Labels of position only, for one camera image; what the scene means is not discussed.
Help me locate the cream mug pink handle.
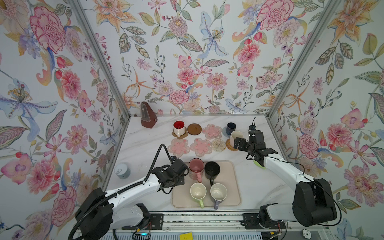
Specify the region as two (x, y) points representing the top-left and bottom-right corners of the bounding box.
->
(230, 131), (244, 147)

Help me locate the woven rattan round coaster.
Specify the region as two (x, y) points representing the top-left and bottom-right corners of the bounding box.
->
(226, 139), (238, 152)

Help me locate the small dark navy mug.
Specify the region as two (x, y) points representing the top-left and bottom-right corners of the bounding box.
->
(225, 122), (237, 136)

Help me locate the grey blue round coaster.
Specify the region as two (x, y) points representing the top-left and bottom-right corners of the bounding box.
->
(222, 126), (229, 138)

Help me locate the white embroidered round coaster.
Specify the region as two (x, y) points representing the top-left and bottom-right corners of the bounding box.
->
(212, 139), (226, 153)

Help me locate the pink flower coaster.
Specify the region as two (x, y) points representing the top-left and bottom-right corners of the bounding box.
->
(190, 138), (213, 157)
(167, 139), (190, 158)
(202, 124), (222, 140)

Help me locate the brown paw shaped coaster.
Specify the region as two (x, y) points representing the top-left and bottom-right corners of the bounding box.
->
(172, 131), (189, 140)

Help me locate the brown round wooden coaster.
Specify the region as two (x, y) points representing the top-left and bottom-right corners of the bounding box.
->
(187, 124), (202, 136)

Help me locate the red interior white mug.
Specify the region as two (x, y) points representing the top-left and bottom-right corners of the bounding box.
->
(173, 121), (186, 137)

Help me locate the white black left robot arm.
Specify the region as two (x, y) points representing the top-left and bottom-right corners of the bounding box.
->
(68, 157), (190, 240)

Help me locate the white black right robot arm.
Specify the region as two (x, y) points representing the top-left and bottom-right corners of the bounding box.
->
(234, 127), (342, 228)

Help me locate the green silicone spatula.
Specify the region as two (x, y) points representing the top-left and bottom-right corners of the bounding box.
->
(253, 160), (266, 169)

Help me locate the beige serving tray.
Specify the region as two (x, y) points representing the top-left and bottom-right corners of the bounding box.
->
(171, 161), (242, 209)

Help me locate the black mug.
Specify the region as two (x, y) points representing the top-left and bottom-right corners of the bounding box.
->
(205, 162), (221, 186)

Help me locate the white round table sticker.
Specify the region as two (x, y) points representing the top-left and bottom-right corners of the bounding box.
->
(114, 163), (131, 180)

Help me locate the brown wooden metronome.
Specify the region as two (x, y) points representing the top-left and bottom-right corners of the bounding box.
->
(141, 102), (158, 129)

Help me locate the yellow sticky note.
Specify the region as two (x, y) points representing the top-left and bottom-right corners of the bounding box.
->
(179, 233), (194, 240)

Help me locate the cream mug green handle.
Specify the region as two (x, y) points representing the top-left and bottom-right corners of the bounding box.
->
(190, 183), (207, 209)

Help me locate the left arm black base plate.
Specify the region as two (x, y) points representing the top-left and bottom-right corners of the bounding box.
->
(122, 214), (164, 231)

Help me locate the white mug purple handle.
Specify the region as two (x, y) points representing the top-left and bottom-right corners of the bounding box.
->
(210, 183), (228, 210)

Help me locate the aluminium front rail frame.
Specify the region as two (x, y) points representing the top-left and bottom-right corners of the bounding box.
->
(73, 209), (334, 240)

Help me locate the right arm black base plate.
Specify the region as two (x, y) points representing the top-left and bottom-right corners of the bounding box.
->
(241, 213), (287, 230)

